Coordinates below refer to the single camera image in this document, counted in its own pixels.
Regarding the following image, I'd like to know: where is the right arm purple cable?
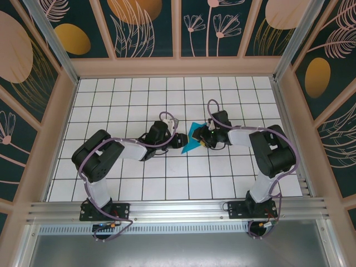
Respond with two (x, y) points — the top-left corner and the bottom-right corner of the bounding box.
(207, 99), (298, 240)

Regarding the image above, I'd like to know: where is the aluminium side rail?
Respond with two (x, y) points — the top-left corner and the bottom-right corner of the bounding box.
(271, 77), (317, 197)

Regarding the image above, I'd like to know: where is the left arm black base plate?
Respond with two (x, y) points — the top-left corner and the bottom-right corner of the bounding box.
(79, 202), (131, 222)

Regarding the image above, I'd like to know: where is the grey metal panel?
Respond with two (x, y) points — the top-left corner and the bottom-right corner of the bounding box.
(27, 233), (339, 267)

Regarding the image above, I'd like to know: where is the blue square paper sheet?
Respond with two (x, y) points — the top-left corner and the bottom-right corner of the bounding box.
(180, 121), (209, 155)

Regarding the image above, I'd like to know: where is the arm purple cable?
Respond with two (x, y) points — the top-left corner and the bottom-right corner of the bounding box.
(207, 99), (298, 240)
(79, 111), (180, 243)

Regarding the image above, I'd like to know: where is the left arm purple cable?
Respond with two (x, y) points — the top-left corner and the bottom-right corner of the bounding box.
(79, 111), (180, 243)

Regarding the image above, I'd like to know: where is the aluminium corner post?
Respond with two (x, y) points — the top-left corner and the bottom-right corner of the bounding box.
(22, 0), (81, 85)
(273, 0), (325, 82)

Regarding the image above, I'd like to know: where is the aluminium mounting rail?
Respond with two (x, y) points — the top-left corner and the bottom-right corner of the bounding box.
(26, 196), (330, 223)

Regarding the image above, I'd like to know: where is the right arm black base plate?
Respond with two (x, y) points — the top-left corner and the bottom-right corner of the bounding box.
(227, 200), (278, 219)

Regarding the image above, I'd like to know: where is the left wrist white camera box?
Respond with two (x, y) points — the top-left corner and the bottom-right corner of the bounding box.
(162, 118), (179, 132)

